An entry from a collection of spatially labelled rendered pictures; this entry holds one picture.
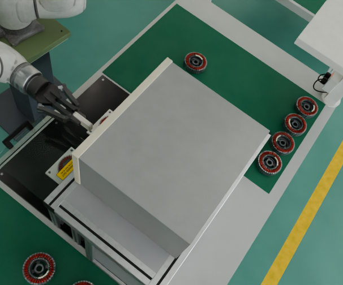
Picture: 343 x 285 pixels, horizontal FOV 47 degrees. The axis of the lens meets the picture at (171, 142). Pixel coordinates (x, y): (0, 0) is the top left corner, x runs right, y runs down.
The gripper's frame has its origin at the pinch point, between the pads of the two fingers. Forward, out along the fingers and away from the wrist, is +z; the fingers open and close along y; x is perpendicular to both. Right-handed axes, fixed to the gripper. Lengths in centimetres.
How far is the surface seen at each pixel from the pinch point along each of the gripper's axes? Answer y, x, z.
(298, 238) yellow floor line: -71, -118, 107
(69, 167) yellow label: 10.8, -11.7, 3.7
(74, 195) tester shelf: 18.2, -6.8, 12.6
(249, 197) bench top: -36, -44, 60
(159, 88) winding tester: -17.9, 13.4, 14.5
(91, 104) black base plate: -25, -41, -19
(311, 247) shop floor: -71, -118, 116
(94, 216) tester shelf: 19.4, -6.8, 21.7
